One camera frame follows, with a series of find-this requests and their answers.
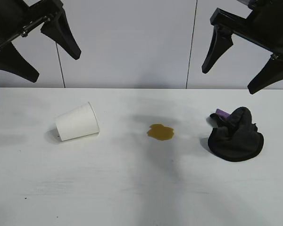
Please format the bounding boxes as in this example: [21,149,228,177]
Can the brown liquid spill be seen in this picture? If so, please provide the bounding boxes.
[146,123,175,142]

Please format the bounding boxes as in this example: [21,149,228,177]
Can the white paper cup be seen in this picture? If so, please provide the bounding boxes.
[55,101,100,142]

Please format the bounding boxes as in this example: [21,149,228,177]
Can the black and purple cloth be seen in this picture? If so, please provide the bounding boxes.
[207,106,266,163]

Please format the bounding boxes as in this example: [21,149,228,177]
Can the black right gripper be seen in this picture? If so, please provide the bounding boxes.
[201,0,283,95]

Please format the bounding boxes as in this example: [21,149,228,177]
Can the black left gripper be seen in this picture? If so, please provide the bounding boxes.
[0,0,82,83]

